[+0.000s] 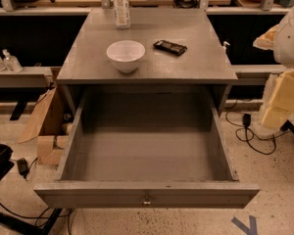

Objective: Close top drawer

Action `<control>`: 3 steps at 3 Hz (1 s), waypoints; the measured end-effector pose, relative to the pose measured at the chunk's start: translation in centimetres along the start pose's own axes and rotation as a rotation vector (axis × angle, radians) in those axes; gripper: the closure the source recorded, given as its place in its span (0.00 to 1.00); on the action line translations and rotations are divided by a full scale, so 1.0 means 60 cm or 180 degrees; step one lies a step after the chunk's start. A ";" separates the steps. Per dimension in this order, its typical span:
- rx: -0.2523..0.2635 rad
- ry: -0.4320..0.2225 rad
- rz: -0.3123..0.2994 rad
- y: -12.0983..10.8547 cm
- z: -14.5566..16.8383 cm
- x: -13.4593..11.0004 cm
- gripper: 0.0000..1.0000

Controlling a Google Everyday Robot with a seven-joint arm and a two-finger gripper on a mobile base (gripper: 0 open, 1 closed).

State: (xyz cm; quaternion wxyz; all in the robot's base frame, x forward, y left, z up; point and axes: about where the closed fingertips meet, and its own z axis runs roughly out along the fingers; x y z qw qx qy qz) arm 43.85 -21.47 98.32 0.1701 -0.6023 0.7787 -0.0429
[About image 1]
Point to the black stand base left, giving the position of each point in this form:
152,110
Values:
26,228

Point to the small white pump bottle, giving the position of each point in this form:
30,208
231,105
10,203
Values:
225,46

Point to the black power adapter left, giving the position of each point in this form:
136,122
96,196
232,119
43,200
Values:
22,167

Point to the grey wooden drawer cabinet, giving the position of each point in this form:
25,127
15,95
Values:
204,63

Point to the clear sanitizer pump bottle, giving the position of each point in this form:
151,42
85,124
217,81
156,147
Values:
11,62

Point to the tan foam gripper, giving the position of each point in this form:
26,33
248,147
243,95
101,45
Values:
290,41

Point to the black power adapter right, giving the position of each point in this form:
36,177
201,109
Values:
246,120

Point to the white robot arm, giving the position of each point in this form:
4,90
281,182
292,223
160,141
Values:
278,97

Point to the black power adapter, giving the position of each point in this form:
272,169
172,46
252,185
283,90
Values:
246,120
22,167

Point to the white ceramic bowl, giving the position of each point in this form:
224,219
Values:
125,55

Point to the clear plastic bottle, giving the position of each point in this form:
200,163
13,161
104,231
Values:
121,8

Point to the brown cardboard box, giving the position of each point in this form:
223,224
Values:
50,123

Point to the grey top drawer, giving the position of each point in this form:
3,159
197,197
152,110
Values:
146,150

